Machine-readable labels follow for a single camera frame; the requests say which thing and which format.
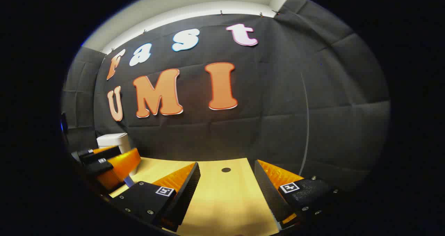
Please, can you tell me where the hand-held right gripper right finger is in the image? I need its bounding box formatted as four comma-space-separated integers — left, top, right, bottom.
254, 160, 343, 230

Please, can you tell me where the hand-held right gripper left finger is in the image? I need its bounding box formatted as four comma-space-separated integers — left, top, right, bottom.
110, 162, 201, 232

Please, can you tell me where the white desktop garbage bin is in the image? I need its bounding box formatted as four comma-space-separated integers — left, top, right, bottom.
97, 133, 132, 177

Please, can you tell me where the wooden desktop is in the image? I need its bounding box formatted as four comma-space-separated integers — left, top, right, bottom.
110, 157, 299, 236

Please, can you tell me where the black backdrop cloth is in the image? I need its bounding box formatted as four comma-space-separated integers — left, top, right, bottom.
61, 0, 391, 195

